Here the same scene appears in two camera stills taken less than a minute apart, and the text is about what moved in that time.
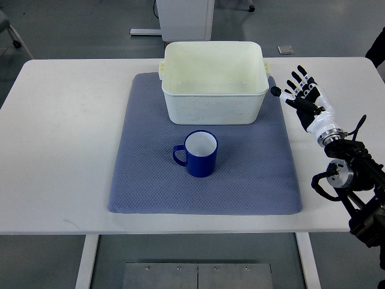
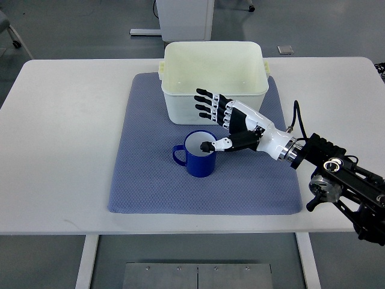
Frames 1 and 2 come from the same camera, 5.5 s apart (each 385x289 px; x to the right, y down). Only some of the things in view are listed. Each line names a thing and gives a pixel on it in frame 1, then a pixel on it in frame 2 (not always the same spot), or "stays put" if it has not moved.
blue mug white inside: x=201 y=147 stays put
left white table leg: x=83 y=280 stays put
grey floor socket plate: x=285 y=50 stays put
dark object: x=376 y=52 → x=381 y=67
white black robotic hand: x=314 y=110 → x=249 y=130
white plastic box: x=214 y=82 stays put
